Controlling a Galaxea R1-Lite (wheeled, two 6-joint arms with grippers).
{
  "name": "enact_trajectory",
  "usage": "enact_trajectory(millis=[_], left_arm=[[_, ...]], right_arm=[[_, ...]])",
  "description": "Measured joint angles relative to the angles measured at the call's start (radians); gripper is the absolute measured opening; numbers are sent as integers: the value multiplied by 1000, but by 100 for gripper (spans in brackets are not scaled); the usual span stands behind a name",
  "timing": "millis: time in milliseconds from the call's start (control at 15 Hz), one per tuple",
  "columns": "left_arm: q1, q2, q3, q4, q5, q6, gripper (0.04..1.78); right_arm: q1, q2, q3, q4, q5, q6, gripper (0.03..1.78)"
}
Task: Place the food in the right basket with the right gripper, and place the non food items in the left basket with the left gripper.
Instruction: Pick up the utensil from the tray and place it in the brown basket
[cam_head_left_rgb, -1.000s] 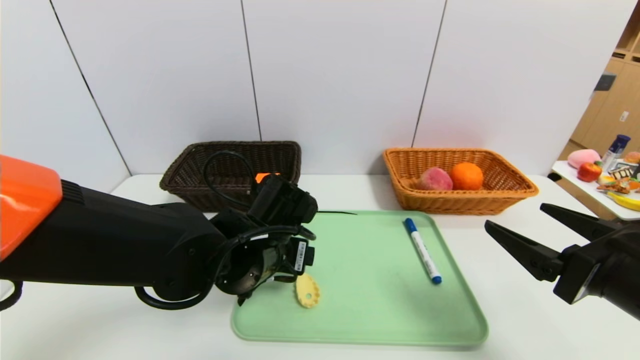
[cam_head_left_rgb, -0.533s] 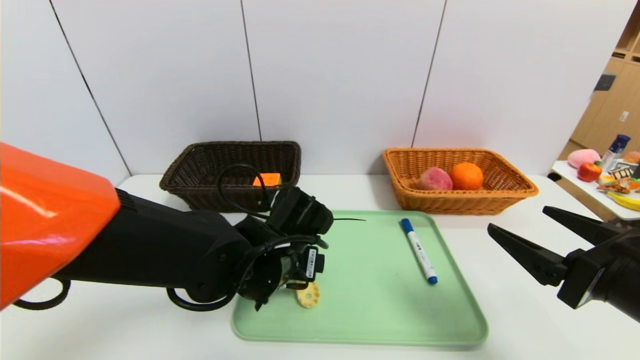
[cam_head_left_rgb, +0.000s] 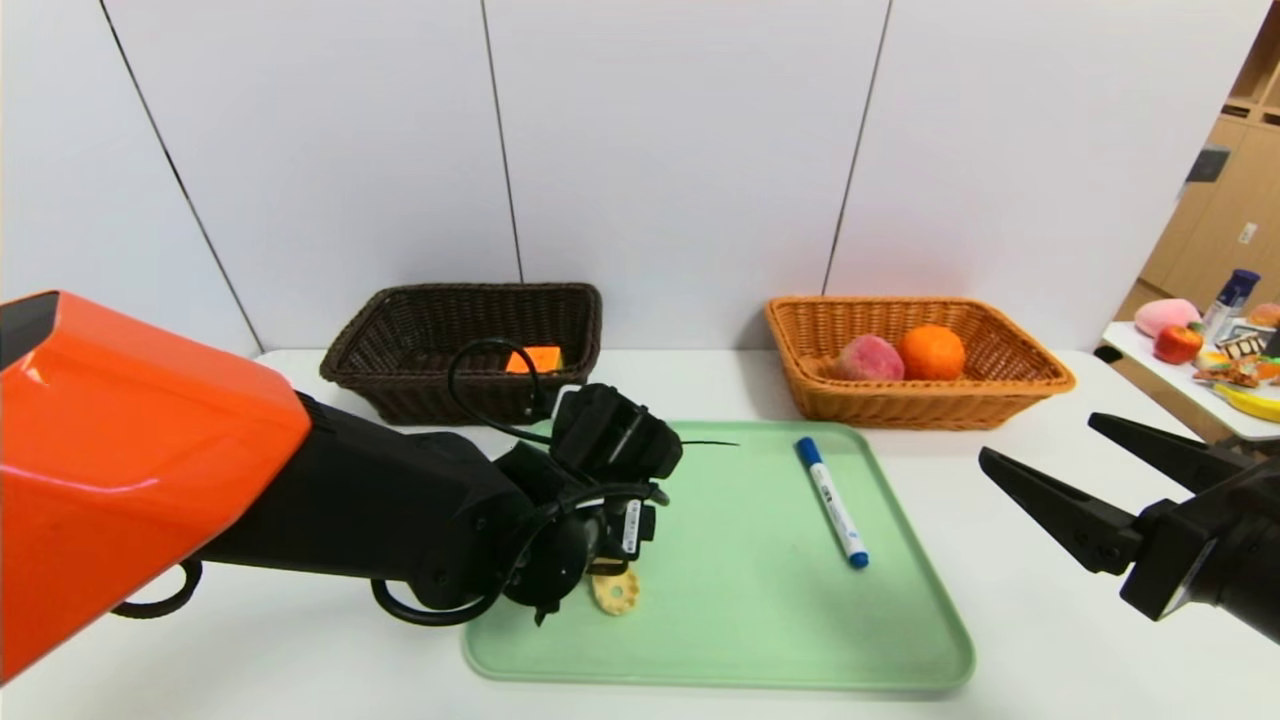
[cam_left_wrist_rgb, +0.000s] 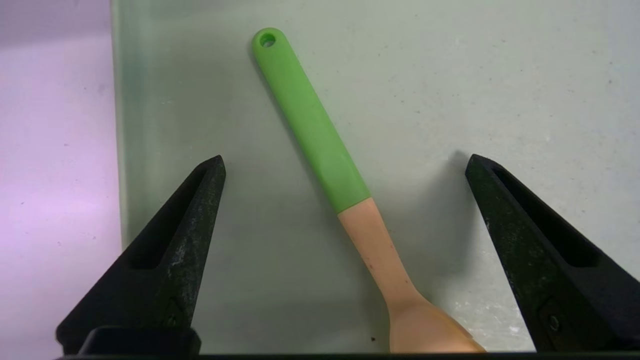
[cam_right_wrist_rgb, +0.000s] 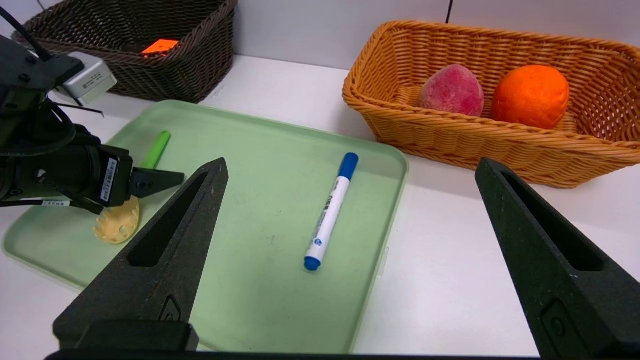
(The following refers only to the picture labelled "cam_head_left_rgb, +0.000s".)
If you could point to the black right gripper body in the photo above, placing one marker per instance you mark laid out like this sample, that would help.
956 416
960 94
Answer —
1161 560

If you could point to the dark grey wall box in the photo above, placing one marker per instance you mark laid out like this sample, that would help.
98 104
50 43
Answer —
1207 166

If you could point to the black and white patterned box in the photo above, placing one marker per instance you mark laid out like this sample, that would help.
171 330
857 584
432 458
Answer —
1242 348

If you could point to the dark brown wicker basket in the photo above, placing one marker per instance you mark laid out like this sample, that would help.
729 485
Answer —
400 390

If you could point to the orange wicker basket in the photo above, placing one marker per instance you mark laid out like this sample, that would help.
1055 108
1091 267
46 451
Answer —
900 405

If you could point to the orange snack packet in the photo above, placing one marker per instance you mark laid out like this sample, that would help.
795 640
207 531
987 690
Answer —
1240 374

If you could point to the red toy apple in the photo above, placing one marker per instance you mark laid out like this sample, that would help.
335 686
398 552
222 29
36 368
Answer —
1177 347

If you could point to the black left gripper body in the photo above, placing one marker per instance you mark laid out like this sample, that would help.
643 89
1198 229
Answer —
633 527

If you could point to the black zip tie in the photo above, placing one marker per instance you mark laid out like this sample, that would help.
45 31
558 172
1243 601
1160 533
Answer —
710 442

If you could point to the green and yellow pasta spoon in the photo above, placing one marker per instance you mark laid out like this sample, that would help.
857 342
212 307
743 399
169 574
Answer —
615 595

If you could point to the yellow banana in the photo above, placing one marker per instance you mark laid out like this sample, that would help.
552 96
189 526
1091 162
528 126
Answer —
1255 405

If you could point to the red peach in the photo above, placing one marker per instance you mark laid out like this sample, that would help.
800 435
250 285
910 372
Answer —
868 358

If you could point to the light wooden cabinet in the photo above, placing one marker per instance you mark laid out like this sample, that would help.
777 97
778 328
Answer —
1220 230

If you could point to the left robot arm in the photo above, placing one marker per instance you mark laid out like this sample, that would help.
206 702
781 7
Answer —
150 470

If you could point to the white side table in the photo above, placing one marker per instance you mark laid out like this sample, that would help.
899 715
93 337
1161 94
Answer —
1175 378

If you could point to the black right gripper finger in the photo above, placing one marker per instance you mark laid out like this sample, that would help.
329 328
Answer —
1175 455
1075 515

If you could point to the orange and white puzzle cube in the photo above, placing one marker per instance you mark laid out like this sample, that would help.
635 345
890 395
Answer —
540 360

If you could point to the tan round bun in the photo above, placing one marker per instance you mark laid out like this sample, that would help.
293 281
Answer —
1266 316

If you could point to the white bottle with blue cap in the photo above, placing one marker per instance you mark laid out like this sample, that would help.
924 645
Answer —
1228 305

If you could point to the orange fruit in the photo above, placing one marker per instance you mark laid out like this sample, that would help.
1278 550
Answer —
932 352

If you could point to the white marker with blue cap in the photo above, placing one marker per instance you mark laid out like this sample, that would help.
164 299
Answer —
832 505

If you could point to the pink plush toy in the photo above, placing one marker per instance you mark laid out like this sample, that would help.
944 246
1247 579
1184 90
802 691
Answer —
1165 318

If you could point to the light green plastic tray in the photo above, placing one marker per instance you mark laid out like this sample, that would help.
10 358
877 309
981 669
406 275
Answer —
740 620

